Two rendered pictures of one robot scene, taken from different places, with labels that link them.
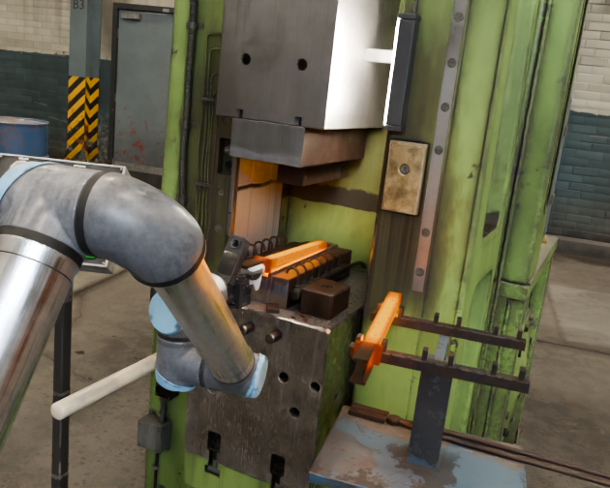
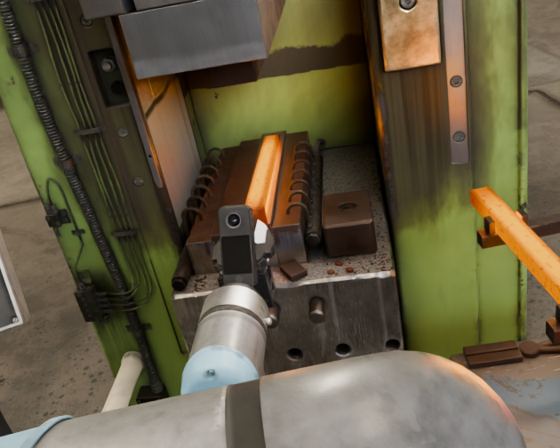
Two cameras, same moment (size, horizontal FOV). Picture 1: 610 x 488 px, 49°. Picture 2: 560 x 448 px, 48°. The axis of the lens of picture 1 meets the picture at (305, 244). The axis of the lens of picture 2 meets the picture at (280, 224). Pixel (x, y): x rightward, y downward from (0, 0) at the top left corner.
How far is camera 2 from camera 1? 0.76 m
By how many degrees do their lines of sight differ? 20
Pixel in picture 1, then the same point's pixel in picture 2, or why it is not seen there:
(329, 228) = (260, 112)
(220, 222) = (139, 173)
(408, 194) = (422, 36)
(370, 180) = (296, 29)
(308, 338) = (366, 292)
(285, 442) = not seen: hidden behind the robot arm
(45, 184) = not seen: outside the picture
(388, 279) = (417, 161)
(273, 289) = (279, 243)
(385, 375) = (441, 276)
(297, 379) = (364, 344)
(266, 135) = (190, 25)
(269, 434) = not seen: hidden behind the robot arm
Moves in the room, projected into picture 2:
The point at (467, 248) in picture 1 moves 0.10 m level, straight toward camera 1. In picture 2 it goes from (521, 82) to (550, 100)
